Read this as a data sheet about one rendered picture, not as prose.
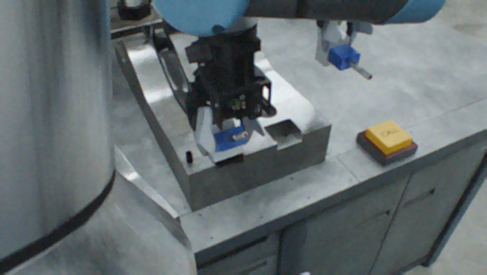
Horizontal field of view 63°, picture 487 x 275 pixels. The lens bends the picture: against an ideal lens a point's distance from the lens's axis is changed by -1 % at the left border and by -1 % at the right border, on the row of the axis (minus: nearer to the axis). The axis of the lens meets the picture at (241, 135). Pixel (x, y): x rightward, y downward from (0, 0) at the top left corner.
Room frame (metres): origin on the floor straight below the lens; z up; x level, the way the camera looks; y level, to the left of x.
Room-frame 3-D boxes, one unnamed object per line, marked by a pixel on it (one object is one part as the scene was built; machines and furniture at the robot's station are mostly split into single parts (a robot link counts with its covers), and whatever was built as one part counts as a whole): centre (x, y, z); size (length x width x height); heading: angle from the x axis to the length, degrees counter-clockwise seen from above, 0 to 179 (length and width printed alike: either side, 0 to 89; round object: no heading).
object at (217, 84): (0.42, 0.01, 1.06); 0.09 x 0.08 x 0.12; 27
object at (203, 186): (0.68, 0.07, 0.87); 0.50 x 0.26 x 0.14; 27
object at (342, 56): (0.65, -0.20, 0.93); 0.13 x 0.05 x 0.05; 27
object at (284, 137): (0.50, -0.07, 0.87); 0.05 x 0.05 x 0.04; 27
